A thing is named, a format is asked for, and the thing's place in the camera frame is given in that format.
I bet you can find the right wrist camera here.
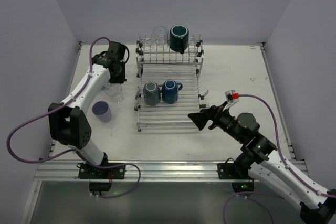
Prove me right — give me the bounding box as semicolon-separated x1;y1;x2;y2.
225;90;239;109

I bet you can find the grey faceted ceramic mug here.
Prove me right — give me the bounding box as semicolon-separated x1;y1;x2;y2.
143;81;161;106

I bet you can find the dark blue faceted mug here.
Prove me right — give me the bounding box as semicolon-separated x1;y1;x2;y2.
162;80;183;104

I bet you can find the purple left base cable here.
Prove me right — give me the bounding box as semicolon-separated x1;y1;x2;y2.
89;165;142;199

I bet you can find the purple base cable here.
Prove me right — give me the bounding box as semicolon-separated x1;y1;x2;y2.
89;165;142;199
223;191;287;224

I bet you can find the aluminium frame rail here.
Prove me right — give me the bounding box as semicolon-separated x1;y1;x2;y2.
34;159;310;183

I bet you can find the dark green ceramic mug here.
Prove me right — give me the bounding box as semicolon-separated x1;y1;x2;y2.
169;25;189;54

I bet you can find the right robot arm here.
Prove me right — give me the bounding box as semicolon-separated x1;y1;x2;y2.
188;105;335;223

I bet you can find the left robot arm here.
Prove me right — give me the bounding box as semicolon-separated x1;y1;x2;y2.
48;41;130;166

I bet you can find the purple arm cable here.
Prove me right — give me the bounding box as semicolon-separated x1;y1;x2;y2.
237;93;331;198
6;37;112;162

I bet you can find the lilac plastic cup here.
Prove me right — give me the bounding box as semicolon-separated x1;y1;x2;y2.
92;101;112;123

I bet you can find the silver wire dish rack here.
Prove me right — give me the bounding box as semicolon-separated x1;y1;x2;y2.
134;36;204;131

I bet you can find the clear faceted glass front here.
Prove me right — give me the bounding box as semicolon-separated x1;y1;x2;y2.
104;83;123;104

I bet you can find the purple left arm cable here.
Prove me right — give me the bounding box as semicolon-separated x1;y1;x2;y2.
6;37;112;162

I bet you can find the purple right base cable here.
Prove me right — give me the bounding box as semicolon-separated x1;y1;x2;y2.
223;191;287;224

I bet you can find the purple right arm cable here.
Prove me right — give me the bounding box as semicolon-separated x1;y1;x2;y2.
237;93;331;198

